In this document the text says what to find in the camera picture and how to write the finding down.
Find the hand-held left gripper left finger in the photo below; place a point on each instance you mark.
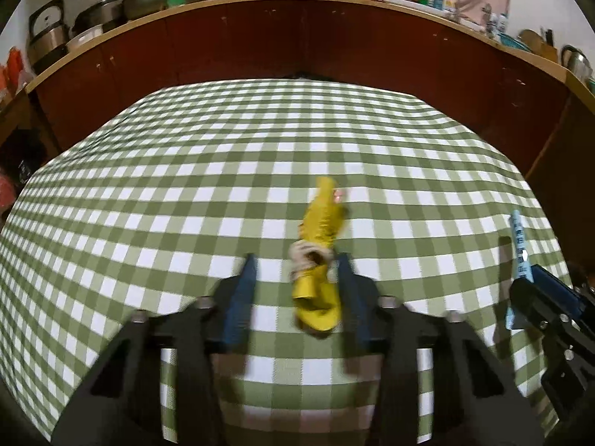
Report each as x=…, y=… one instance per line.
x=239, y=311

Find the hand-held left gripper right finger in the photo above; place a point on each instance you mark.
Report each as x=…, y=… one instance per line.
x=355, y=306

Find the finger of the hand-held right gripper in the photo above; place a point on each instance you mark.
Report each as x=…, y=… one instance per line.
x=560, y=292
x=534, y=306

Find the blue white packet strip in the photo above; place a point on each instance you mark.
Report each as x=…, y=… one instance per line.
x=518, y=246

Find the yellow wrapper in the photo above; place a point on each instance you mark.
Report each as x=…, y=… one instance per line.
x=320, y=223

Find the wooden counter unit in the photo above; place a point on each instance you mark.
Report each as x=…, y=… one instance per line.
x=567, y=148

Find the green checked tablecloth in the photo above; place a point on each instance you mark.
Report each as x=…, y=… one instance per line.
x=186, y=172

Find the steel kettle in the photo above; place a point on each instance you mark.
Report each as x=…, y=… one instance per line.
x=576, y=62

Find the wooden cutting board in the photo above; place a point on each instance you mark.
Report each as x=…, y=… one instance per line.
x=534, y=44

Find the teal basin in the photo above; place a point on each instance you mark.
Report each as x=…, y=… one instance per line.
x=516, y=42

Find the red base cabinets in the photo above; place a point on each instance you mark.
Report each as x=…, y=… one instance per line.
x=279, y=37

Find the yellow white bottle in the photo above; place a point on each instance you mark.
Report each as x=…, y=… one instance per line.
x=450, y=2

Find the grey metal basin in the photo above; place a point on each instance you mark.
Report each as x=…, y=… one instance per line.
x=144, y=3

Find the orange plastic bottle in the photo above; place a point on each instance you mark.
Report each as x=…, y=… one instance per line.
x=15, y=72

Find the black pot with lid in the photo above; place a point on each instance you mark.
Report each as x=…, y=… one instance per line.
x=95, y=16

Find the rice cooker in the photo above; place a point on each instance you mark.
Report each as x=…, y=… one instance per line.
x=46, y=37

